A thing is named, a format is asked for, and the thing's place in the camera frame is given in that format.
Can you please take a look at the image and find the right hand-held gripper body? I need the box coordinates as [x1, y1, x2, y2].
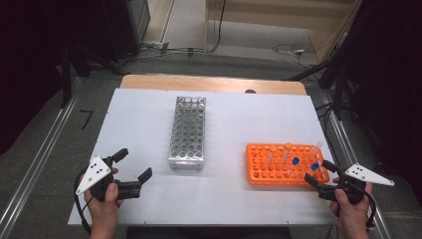
[316, 162, 396, 206]

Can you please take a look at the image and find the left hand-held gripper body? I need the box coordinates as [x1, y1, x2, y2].
[75, 154, 142, 202]

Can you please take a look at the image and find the orange tube rack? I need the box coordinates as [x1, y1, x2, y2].
[245, 142, 331, 186]

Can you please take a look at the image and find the clear plastic tube rack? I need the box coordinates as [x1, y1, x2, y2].
[167, 96, 207, 172]

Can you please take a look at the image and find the person's left hand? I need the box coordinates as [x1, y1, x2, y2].
[83, 167, 124, 228]

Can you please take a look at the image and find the person's right hand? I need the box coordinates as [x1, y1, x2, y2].
[328, 177, 374, 230]

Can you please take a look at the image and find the black metal stand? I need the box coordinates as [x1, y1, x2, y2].
[59, 43, 127, 109]
[288, 59, 352, 120]

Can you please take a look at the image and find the black curtain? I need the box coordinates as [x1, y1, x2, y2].
[331, 0, 422, 200]
[0, 0, 110, 155]

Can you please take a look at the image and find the white board sheet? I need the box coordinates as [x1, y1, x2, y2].
[68, 88, 356, 227]

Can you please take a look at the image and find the wooden table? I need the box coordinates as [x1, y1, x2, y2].
[119, 74, 308, 97]

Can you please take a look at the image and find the black cabinet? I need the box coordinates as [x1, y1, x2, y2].
[99, 0, 151, 63]

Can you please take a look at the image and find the aluminium floor rail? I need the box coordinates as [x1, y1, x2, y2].
[319, 93, 392, 239]
[0, 78, 83, 238]

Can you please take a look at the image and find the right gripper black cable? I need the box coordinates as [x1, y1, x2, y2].
[362, 190, 377, 231]

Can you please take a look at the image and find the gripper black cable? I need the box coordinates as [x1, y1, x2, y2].
[73, 167, 94, 237]
[362, 190, 377, 231]

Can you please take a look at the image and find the black floor cable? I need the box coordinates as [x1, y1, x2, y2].
[315, 103, 336, 157]

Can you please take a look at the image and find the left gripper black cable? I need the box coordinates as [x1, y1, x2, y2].
[73, 167, 94, 237]

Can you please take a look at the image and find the grey floor cable bundle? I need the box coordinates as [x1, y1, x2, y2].
[125, 40, 207, 60]

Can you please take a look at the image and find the white cable with plug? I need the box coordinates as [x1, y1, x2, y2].
[272, 42, 312, 68]

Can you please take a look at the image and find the black hanging cable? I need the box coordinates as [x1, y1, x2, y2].
[208, 0, 228, 54]

